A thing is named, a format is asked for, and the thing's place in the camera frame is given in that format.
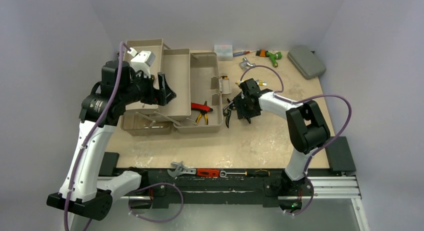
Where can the red blue small screwdriver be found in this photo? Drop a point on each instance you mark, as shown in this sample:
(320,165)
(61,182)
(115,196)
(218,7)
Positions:
(242,53)

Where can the grey sharpening stone block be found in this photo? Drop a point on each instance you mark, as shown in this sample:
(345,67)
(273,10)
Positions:
(305,61)

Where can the yellow black pliers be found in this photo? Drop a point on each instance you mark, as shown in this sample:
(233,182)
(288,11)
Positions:
(202,116)

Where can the black corner block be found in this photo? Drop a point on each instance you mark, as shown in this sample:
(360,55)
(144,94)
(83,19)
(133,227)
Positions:
(339,157)
(109,164)

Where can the beige plastic tool box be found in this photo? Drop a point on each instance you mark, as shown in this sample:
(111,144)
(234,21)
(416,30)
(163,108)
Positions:
(195,79)

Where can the green orange spray nozzle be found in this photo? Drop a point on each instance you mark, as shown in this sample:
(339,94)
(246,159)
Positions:
(273,57)

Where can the black right corner block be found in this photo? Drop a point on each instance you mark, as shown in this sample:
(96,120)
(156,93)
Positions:
(339,157)

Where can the clear plastic screw box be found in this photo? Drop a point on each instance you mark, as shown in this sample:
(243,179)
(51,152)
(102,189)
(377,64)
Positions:
(224,52)

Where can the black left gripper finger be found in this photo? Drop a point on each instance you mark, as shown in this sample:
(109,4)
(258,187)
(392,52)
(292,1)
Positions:
(162,82)
(168,96)

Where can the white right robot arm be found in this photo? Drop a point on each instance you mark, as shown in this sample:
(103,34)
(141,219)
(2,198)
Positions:
(307,128)

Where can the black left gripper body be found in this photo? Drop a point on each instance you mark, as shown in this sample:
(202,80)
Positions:
(147,93)

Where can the red black folding tool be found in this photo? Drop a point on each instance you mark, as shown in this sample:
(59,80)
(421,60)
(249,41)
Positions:
(203,108)

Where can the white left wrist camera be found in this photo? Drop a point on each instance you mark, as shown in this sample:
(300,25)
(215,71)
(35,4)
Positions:
(141,62)

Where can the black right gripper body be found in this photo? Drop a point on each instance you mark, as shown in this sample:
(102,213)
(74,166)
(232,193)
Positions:
(243,104)

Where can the black orange screwdriver on base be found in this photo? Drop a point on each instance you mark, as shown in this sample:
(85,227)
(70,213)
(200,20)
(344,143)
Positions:
(252,173)

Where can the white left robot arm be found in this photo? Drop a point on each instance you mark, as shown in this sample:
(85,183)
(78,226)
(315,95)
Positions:
(120,85)

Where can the black grey pruning shears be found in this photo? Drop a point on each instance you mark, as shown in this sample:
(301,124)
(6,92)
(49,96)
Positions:
(227,111)

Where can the black left corner block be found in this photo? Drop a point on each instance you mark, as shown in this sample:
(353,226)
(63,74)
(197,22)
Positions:
(109,164)

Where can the red handled adjustable wrench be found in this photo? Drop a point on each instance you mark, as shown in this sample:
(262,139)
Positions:
(179,169)

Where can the aluminium frame rail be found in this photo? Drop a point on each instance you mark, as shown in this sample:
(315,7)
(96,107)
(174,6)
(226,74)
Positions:
(327,187)

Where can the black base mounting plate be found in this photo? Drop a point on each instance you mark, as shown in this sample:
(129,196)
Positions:
(163,193)

